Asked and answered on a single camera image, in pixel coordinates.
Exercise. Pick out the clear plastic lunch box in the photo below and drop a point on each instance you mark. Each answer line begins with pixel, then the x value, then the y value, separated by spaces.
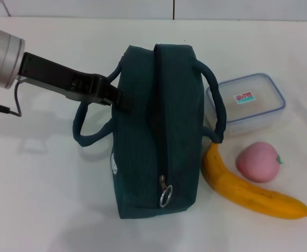
pixel 260 89

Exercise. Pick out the dark teal insulated bag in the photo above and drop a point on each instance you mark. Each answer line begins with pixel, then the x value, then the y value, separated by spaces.
pixel 142 131

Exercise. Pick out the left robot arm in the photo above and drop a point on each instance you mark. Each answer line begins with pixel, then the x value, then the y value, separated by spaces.
pixel 1 60

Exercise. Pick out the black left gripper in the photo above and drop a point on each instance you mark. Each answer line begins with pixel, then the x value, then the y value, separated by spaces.
pixel 58 78

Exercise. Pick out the pink peach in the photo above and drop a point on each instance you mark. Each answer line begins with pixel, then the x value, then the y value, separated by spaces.
pixel 255 162

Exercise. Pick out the yellow banana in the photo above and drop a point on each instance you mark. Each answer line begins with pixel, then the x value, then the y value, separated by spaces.
pixel 234 189

